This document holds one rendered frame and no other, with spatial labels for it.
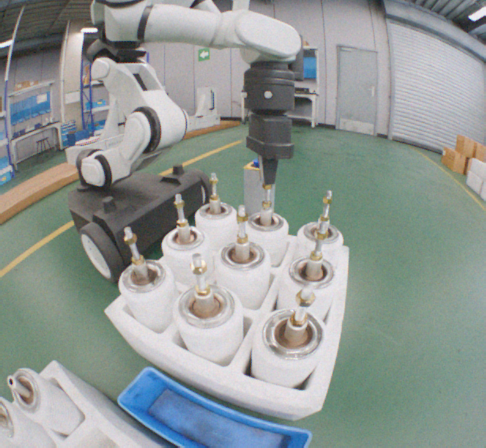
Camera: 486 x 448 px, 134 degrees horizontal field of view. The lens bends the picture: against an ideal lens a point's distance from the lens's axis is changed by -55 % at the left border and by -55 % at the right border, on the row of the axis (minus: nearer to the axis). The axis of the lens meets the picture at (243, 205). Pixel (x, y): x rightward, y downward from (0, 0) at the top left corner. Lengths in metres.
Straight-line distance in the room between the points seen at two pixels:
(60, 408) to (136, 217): 0.59
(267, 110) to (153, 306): 0.35
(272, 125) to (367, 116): 4.95
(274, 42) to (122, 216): 0.59
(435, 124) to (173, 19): 5.60
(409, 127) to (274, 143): 5.18
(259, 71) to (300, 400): 0.47
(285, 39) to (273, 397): 0.50
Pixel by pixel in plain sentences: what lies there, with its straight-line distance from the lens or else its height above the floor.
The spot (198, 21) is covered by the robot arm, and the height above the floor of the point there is 0.62.
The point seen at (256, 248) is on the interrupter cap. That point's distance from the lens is 0.38.
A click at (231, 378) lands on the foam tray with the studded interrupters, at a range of 0.32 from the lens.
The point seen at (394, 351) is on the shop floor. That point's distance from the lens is 0.63.
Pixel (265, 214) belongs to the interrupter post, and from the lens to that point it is 0.44.
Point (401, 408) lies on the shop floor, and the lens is 0.60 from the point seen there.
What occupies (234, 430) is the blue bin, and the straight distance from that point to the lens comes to 0.49.
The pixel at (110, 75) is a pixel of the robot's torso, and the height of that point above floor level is 0.63.
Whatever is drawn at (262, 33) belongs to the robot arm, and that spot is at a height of 0.60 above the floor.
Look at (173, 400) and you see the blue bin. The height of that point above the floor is 0.00.
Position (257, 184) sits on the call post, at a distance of 0.59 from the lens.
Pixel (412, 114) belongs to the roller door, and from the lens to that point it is 5.47.
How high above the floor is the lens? 0.49
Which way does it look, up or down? 27 degrees down
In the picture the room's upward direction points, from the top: 1 degrees counter-clockwise
